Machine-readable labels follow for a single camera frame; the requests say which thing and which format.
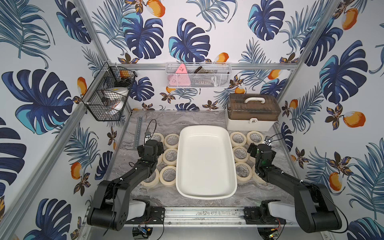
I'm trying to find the brown lidded storage box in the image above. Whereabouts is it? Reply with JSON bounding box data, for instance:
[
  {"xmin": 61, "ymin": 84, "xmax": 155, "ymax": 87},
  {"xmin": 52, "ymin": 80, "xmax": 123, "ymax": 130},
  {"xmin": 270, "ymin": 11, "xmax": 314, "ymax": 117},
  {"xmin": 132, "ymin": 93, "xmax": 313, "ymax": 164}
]
[{"xmin": 226, "ymin": 94, "xmax": 281, "ymax": 132}]

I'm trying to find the black wire basket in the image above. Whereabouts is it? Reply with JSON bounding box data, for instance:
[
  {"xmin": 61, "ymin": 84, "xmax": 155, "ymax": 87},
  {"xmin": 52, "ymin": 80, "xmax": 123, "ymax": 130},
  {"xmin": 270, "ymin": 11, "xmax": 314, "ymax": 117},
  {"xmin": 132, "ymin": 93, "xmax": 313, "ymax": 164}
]
[{"xmin": 81, "ymin": 63, "xmax": 138, "ymax": 122}]

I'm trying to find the white mesh wall basket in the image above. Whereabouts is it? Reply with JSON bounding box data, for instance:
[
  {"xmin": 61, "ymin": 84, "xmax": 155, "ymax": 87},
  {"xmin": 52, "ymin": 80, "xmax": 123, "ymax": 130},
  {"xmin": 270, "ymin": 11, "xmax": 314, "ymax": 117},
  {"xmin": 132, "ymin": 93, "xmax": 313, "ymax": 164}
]
[{"xmin": 166, "ymin": 63, "xmax": 232, "ymax": 89}]

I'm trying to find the white object in basket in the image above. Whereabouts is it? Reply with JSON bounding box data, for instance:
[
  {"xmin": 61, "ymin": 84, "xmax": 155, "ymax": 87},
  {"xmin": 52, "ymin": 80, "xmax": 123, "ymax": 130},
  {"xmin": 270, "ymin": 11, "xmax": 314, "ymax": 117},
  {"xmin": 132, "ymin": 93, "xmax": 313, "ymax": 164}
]
[{"xmin": 102, "ymin": 87, "xmax": 129, "ymax": 114}]

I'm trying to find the cream masking tape roll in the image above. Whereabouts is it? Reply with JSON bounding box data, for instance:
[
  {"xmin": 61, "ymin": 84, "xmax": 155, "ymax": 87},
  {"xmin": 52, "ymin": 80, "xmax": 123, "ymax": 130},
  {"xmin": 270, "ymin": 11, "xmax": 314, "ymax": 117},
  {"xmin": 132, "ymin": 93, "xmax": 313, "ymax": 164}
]
[
  {"xmin": 152, "ymin": 133, "xmax": 165, "ymax": 143},
  {"xmin": 247, "ymin": 131, "xmax": 265, "ymax": 145},
  {"xmin": 230, "ymin": 132, "xmax": 247, "ymax": 147},
  {"xmin": 157, "ymin": 154, "xmax": 163, "ymax": 166},
  {"xmin": 233, "ymin": 146, "xmax": 250, "ymax": 163},
  {"xmin": 164, "ymin": 134, "xmax": 180, "ymax": 149},
  {"xmin": 249, "ymin": 156, "xmax": 256, "ymax": 164},
  {"xmin": 141, "ymin": 169, "xmax": 160, "ymax": 188},
  {"xmin": 162, "ymin": 148, "xmax": 178, "ymax": 166},
  {"xmin": 252, "ymin": 166, "xmax": 267, "ymax": 185},
  {"xmin": 235, "ymin": 162, "xmax": 253, "ymax": 183},
  {"xmin": 160, "ymin": 166, "xmax": 177, "ymax": 187}
]

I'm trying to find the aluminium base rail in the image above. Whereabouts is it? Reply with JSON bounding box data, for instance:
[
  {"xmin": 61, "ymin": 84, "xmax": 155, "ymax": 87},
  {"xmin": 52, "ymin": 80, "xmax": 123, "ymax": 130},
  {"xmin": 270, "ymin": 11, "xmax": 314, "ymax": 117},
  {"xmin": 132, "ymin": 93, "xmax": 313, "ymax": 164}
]
[{"xmin": 80, "ymin": 205, "xmax": 329, "ymax": 228}]

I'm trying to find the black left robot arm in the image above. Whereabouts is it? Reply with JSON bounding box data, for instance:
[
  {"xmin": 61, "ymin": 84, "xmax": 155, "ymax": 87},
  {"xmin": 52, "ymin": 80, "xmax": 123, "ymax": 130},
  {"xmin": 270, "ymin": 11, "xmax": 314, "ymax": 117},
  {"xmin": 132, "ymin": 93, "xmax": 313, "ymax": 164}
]
[{"xmin": 87, "ymin": 140, "xmax": 164, "ymax": 231}]

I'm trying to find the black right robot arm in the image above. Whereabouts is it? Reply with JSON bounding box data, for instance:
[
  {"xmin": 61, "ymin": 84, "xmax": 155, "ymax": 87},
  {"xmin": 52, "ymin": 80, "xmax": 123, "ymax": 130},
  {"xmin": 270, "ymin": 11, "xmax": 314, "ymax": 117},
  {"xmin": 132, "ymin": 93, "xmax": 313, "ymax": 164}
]
[{"xmin": 247, "ymin": 144, "xmax": 342, "ymax": 233}]

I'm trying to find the white plastic storage tray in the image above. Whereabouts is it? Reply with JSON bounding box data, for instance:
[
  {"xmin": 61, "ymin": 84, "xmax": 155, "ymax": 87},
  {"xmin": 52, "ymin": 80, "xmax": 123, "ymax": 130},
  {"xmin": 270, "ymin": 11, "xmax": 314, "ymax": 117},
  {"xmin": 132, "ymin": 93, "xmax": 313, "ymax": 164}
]
[{"xmin": 176, "ymin": 125, "xmax": 238, "ymax": 200}]

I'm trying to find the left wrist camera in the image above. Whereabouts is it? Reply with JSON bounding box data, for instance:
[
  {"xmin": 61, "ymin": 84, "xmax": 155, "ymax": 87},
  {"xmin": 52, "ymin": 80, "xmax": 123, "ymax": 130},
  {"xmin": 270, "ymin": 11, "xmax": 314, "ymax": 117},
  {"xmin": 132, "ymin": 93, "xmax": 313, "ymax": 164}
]
[{"xmin": 144, "ymin": 131, "xmax": 152, "ymax": 144}]

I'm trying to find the pink triangular object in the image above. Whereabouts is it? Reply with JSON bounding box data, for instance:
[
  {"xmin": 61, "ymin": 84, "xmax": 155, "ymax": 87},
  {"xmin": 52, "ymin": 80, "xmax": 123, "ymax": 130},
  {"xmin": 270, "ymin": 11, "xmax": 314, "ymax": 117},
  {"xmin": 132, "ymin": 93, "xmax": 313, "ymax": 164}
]
[{"xmin": 168, "ymin": 64, "xmax": 192, "ymax": 88}]

